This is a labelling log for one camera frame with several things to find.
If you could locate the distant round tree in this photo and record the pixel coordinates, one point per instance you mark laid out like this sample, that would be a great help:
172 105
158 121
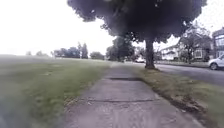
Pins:
96 56

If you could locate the distant pale vehicle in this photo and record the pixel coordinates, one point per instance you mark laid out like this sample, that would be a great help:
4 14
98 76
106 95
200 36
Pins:
140 60

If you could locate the large dark street tree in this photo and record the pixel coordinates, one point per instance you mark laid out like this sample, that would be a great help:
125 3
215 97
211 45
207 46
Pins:
149 53

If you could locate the distant row of trees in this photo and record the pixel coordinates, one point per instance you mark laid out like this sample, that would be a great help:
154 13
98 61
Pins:
70 52

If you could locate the grey concrete sidewalk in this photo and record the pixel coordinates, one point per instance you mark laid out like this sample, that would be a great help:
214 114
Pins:
126 106

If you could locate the white house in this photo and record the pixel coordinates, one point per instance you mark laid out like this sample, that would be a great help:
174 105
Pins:
170 52

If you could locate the grass front lawn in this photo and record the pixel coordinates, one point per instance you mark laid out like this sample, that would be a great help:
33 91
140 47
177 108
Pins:
180 63

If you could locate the wide grass field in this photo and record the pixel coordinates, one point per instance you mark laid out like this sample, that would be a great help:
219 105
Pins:
40 86

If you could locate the grass verge strip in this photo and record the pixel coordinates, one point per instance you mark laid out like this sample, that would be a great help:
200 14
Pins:
186 90

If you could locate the small roadside tree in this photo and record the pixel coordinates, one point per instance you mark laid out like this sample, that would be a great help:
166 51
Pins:
191 43

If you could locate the grey asphalt road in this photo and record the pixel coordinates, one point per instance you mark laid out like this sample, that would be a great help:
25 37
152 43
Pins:
200 74

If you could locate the grey house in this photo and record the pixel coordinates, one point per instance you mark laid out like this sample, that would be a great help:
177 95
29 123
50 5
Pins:
201 52

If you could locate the white car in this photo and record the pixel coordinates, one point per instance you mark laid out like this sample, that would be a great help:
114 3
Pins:
217 62

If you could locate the dark house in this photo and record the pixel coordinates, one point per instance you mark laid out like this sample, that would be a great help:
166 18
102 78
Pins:
218 41

